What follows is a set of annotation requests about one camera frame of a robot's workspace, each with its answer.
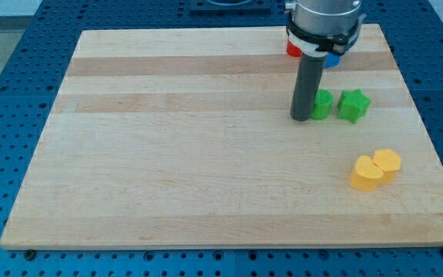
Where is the yellow hexagon block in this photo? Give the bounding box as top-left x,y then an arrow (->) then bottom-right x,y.
372,149 -> 401,184

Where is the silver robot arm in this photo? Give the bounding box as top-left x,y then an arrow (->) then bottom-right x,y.
285,0 -> 365,58

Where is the green star block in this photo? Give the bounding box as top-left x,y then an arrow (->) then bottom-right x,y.
338,89 -> 371,124

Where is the dark blue base plate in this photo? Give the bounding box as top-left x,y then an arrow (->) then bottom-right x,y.
188,0 -> 273,13

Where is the green cylinder block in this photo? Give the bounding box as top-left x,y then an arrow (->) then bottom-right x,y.
311,89 -> 334,120

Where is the wooden board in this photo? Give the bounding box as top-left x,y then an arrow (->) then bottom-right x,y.
0,24 -> 443,250

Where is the red block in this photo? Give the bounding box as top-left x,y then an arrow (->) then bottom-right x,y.
286,40 -> 301,58

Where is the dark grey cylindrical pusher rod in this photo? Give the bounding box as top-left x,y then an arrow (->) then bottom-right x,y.
290,54 -> 327,122

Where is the yellow heart block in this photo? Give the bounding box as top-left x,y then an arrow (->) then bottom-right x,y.
349,155 -> 384,192

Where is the blue block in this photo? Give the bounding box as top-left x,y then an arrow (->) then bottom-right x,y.
324,53 -> 341,68

